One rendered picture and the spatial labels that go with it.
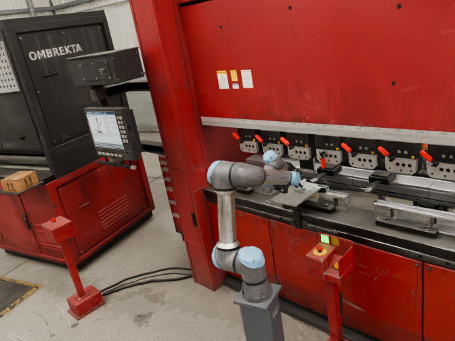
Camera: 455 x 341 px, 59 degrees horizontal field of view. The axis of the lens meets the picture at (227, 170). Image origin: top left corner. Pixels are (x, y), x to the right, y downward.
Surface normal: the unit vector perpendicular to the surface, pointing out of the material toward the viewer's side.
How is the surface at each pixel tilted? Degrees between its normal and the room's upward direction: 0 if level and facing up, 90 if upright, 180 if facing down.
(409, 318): 90
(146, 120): 90
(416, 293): 90
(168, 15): 90
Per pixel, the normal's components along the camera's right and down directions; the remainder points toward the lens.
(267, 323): 0.26, 0.30
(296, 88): -0.69, 0.36
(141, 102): -0.49, 0.38
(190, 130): 0.71, 0.14
